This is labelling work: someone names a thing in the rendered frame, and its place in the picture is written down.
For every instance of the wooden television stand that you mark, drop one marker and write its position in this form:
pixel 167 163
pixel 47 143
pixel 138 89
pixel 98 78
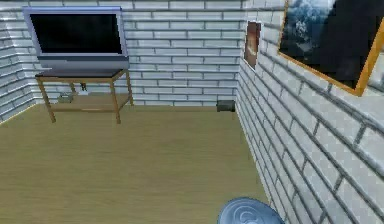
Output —
pixel 83 74

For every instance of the dark grey box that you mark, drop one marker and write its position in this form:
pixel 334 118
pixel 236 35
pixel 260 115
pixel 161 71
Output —
pixel 225 106

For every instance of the small brown framed picture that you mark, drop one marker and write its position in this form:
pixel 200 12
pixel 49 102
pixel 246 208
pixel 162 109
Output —
pixel 252 43

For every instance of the small black figurine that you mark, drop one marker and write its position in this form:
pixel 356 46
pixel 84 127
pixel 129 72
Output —
pixel 83 87

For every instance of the silver flat television set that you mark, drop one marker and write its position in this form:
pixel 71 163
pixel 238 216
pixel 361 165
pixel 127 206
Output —
pixel 76 35

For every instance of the large gold framed picture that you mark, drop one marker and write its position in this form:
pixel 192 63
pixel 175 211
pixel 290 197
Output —
pixel 333 40

